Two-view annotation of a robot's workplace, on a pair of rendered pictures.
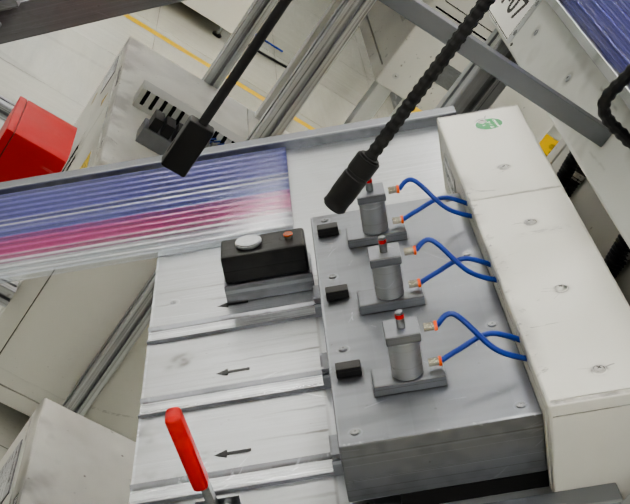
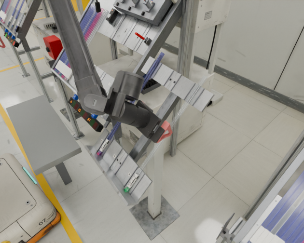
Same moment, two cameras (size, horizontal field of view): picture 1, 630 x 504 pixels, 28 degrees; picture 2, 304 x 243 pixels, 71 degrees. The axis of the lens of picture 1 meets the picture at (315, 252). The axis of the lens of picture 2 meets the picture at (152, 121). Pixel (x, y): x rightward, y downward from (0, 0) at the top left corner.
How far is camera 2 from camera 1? 0.42 m
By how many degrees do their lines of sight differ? 29
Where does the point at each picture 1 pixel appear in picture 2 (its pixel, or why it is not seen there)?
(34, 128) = (50, 39)
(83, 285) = not seen: hidden behind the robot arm
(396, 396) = (151, 10)
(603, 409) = not seen: outside the picture
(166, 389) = (121, 39)
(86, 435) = (103, 66)
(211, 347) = (119, 31)
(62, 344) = not seen: hidden behind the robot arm
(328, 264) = (123, 7)
